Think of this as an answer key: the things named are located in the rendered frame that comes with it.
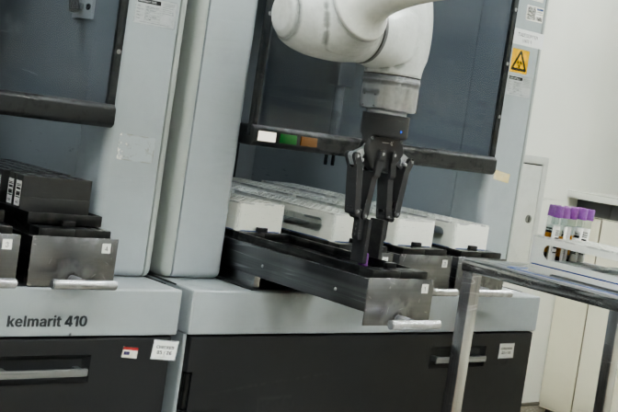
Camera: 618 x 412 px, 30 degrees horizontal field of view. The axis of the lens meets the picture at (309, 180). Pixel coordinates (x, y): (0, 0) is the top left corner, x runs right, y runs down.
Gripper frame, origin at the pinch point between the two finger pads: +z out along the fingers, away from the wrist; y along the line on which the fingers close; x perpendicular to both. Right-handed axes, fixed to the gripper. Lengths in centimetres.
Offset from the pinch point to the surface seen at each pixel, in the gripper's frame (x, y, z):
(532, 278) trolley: 15.2, -22.7, 2.5
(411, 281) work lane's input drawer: 13.2, 2.7, 3.9
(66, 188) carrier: -19.1, 43.3, -2.8
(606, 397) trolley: 3, -66, 28
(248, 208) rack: -21.9, 7.5, -1.5
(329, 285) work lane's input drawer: 5.0, 11.3, 6.2
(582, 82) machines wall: -131, -221, -45
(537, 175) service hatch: -131, -203, -9
